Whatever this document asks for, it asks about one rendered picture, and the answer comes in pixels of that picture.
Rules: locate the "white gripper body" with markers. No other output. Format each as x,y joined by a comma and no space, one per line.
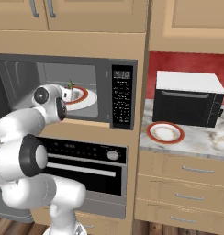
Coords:
72,94

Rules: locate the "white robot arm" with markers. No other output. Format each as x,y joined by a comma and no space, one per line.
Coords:
22,189

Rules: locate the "white microwave turntable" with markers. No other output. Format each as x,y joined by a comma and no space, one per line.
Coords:
87,102

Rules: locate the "grey built-in microwave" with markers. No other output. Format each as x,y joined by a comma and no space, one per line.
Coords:
123,91

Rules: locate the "red-rimmed white plate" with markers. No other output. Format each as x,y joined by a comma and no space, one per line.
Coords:
153,134
84,94

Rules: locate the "silver oven knob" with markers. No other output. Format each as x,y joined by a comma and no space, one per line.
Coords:
113,155

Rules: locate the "light wood cupboard door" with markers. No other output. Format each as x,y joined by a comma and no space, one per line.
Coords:
98,13
13,13
193,18

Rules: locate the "black built-in oven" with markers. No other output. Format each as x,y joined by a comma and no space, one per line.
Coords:
86,180

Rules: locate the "light wood drawer front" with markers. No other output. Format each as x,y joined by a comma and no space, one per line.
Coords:
159,165
153,191
150,214
110,226

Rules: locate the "black toaster oven white top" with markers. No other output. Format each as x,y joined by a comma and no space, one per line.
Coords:
187,104

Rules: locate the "light wood tall cabinet frame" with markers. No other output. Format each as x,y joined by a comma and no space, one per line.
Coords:
86,42

